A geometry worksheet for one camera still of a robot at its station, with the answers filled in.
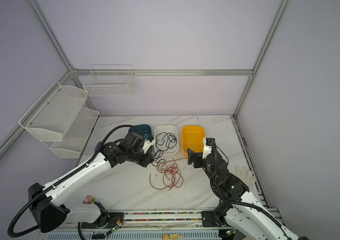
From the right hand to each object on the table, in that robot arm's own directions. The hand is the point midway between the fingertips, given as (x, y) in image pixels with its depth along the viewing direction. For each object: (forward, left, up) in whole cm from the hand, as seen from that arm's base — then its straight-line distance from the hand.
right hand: (195, 148), depth 71 cm
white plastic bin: (+31, +12, -22) cm, 39 cm away
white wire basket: (+46, +53, +9) cm, 71 cm away
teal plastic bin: (+30, +32, -22) cm, 49 cm away
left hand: (-4, +21, -6) cm, 23 cm away
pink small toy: (-18, +55, -22) cm, 62 cm away
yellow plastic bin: (+27, -2, -27) cm, 38 cm away
